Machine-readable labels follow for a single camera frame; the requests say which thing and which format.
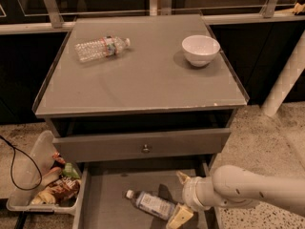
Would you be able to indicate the snack packets in bin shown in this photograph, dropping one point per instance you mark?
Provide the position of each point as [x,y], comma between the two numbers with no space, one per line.
[59,184]

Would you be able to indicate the blue plastic bottle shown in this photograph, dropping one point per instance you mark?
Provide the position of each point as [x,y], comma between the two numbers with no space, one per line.
[151,204]

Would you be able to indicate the white ceramic bowl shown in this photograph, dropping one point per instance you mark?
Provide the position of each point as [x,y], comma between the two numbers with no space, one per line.
[200,50]

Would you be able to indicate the round metal drawer knob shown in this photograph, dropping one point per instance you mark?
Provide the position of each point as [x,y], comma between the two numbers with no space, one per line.
[146,149]

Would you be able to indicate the grey top drawer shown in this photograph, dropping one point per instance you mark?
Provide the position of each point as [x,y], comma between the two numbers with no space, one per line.
[88,148]

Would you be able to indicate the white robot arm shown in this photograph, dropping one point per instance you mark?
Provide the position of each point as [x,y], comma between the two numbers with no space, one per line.
[272,142]

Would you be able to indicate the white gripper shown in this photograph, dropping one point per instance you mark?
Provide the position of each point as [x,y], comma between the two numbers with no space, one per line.
[190,193]

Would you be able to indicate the grey drawer cabinet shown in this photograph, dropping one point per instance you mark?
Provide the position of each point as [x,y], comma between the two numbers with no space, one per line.
[149,87]

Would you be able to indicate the clear plastic water bottle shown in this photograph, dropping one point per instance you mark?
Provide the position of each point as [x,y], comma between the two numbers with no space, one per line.
[100,48]

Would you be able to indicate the metal railing frame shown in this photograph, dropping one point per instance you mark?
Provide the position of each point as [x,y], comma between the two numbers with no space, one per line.
[35,16]

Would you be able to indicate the grey open middle drawer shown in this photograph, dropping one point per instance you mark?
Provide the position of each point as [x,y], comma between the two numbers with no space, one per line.
[102,201]

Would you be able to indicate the clear plastic bin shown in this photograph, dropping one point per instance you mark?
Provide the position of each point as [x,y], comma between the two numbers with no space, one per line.
[29,176]

